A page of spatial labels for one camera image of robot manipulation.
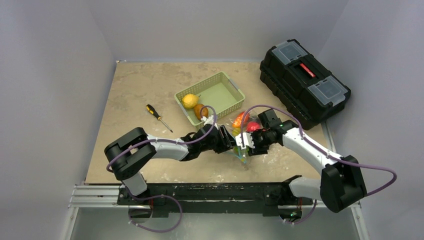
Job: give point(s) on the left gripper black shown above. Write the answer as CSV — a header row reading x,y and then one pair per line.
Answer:
x,y
226,142

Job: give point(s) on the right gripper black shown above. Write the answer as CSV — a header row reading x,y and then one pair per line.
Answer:
x,y
253,141

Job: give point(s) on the clear zip top bag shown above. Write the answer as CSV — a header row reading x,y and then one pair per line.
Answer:
x,y
242,156

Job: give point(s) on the brown fake kiwi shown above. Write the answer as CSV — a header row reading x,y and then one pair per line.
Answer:
x,y
200,111

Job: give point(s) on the yellow fake lemon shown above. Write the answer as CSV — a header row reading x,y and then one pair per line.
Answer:
x,y
189,101

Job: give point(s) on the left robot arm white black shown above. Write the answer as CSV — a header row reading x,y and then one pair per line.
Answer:
x,y
130,153

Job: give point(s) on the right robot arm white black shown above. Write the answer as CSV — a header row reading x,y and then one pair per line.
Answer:
x,y
341,181

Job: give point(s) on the yellow fake pepper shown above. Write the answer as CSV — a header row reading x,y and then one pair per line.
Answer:
x,y
236,132

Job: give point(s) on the red fake apple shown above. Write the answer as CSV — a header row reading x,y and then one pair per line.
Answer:
x,y
253,126

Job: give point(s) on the green plastic basket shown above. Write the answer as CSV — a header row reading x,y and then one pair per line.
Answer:
x,y
218,91

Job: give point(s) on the black toolbox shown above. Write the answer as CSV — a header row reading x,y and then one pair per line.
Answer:
x,y
308,90

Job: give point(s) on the yellow black screwdriver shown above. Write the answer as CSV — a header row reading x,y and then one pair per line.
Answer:
x,y
153,112

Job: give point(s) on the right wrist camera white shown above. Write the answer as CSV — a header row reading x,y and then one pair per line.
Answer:
x,y
244,141

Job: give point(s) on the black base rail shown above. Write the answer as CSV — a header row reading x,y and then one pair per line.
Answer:
x,y
270,199

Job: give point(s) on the aluminium frame rail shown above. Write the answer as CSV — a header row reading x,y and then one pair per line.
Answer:
x,y
91,197

